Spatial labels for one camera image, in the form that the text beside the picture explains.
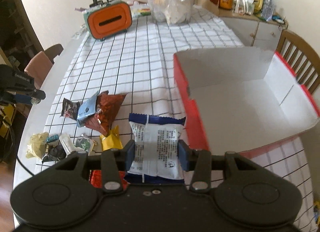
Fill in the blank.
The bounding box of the yellow snack packet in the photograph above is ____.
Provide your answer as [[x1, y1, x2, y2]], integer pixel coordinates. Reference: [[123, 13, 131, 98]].
[[100, 125, 123, 151]]

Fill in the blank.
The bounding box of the red chips packet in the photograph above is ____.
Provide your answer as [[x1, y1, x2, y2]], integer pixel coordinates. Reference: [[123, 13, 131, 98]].
[[89, 170, 103, 188]]

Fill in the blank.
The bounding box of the black red snack packet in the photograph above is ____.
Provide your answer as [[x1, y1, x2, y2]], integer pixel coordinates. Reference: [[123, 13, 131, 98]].
[[61, 98, 81, 120]]

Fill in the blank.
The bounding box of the green white small packet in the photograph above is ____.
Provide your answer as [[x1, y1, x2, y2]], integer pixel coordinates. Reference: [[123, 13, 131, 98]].
[[75, 134, 97, 154]]

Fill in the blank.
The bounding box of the blue white snack packet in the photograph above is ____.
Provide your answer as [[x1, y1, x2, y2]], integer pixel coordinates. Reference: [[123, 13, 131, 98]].
[[127, 113, 185, 183]]

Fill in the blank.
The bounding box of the clear packet dark cookie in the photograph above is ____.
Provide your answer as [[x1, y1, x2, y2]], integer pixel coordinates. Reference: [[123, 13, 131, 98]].
[[42, 135, 78, 163]]

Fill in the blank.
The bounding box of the wooden chair with pink cloth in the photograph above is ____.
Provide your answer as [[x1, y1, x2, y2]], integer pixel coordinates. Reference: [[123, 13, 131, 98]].
[[24, 44, 63, 89]]

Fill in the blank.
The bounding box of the small blue candy wrapper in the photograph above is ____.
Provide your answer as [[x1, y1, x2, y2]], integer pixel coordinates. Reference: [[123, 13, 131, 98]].
[[46, 134, 59, 143]]

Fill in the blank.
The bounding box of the light blue snack packet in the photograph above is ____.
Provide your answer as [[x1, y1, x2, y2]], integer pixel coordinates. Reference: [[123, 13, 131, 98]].
[[76, 91, 99, 128]]

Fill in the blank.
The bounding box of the pale yellow crumpled wrapper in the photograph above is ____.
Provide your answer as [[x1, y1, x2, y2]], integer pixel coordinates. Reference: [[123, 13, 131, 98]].
[[25, 132, 49, 159]]

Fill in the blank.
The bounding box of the brown foil snack bag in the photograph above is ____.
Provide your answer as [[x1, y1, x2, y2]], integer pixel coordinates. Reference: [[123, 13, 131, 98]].
[[85, 91, 126, 136]]

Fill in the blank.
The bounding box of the red white cardboard box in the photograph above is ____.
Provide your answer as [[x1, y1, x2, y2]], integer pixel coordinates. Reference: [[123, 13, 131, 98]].
[[173, 47, 319, 157]]

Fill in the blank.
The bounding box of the orange teal tissue box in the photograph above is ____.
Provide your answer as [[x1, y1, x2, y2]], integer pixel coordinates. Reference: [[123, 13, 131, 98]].
[[83, 0, 132, 40]]

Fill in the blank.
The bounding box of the white grid tablecloth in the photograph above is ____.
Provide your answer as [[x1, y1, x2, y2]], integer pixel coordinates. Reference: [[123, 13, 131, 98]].
[[42, 7, 317, 231]]

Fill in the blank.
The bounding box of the white cabinet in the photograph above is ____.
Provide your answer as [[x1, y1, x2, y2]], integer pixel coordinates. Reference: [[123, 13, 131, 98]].
[[221, 16, 288, 50]]

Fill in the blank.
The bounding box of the wooden chair right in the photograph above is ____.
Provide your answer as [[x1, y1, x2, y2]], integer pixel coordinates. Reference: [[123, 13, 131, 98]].
[[276, 30, 320, 95]]

